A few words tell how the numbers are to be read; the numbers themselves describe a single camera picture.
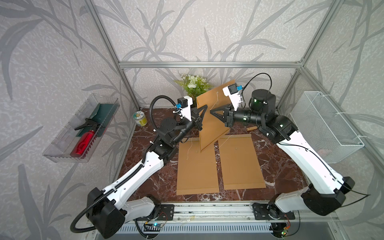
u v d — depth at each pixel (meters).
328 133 0.62
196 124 0.55
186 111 0.54
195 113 0.57
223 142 0.99
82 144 0.59
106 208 0.37
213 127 0.67
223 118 0.54
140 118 1.05
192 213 0.75
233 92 0.50
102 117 0.70
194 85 0.93
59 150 0.58
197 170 0.89
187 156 0.93
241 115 0.51
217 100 0.65
